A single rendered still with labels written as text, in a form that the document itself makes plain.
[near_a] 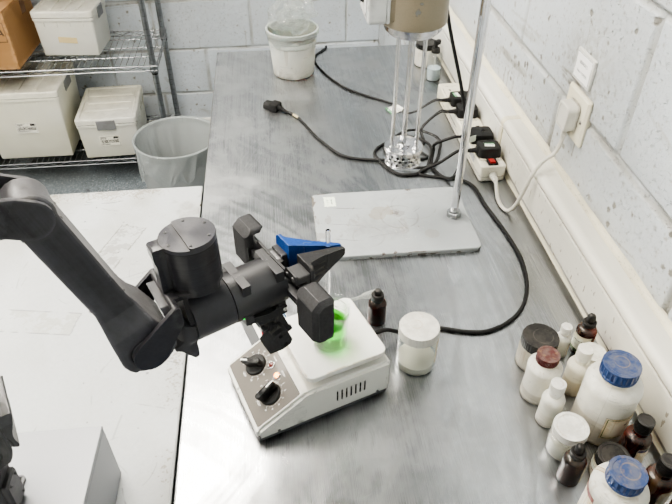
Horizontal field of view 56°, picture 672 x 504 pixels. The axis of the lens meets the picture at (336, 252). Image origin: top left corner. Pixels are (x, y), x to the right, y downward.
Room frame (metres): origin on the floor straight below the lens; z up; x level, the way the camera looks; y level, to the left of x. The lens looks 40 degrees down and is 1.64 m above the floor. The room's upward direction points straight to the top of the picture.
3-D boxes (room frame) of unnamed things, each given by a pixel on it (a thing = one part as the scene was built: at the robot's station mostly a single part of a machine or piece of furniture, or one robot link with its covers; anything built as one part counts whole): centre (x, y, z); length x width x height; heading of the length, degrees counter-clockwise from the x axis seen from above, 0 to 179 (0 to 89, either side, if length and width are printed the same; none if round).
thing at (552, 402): (0.52, -0.29, 0.94); 0.03 x 0.03 x 0.08
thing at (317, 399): (0.58, 0.03, 0.94); 0.22 x 0.13 x 0.08; 116
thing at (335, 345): (0.58, 0.01, 1.02); 0.06 x 0.05 x 0.08; 46
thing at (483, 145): (1.16, -0.31, 0.95); 0.07 x 0.04 x 0.02; 96
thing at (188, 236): (0.47, 0.17, 1.20); 0.11 x 0.08 x 0.12; 121
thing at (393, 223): (0.97, -0.11, 0.91); 0.30 x 0.20 x 0.01; 96
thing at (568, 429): (0.47, -0.30, 0.93); 0.05 x 0.05 x 0.05
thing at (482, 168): (1.31, -0.31, 0.92); 0.40 x 0.06 x 0.04; 6
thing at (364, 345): (0.60, 0.01, 0.98); 0.12 x 0.12 x 0.01; 26
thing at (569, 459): (0.43, -0.30, 0.94); 0.03 x 0.03 x 0.07
